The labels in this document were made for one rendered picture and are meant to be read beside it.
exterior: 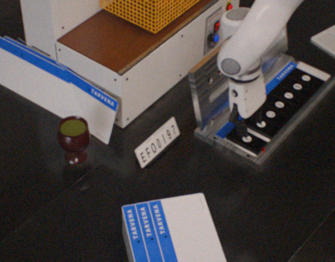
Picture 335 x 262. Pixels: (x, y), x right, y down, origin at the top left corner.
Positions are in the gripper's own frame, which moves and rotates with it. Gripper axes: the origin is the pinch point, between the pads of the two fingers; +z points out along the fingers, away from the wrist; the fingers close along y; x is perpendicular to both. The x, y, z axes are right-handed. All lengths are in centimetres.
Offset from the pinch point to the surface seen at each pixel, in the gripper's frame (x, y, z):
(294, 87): 1.8, 25.6, 5.0
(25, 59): 61, -18, -14
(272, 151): -5.8, 1.2, 7.6
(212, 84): 12.6, 2.6, -6.7
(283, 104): 0.5, 17.7, 5.3
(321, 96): -5.5, 28.2, 7.6
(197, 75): 11.7, -3.9, -14.0
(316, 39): 9, 53, 6
